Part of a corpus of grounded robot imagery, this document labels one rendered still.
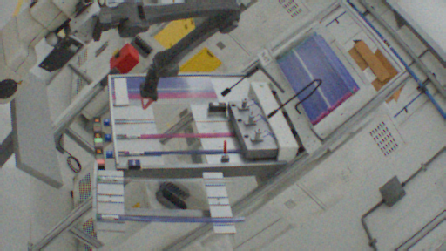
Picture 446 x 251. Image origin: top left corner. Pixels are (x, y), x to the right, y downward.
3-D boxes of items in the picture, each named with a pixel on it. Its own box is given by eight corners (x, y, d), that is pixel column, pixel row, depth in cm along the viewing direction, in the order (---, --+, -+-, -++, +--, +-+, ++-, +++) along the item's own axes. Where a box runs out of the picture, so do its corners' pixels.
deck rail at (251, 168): (117, 179, 218) (117, 168, 214) (116, 176, 219) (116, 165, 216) (284, 173, 237) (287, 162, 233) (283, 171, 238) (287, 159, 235)
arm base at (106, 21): (91, -2, 154) (100, 22, 148) (114, -4, 158) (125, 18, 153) (85, 19, 160) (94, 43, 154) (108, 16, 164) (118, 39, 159)
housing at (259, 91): (273, 172, 238) (280, 147, 229) (245, 105, 275) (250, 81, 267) (291, 172, 240) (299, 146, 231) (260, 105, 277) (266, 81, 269)
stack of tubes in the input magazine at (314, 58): (311, 124, 228) (358, 86, 221) (275, 60, 267) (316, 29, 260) (325, 139, 235) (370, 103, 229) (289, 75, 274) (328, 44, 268)
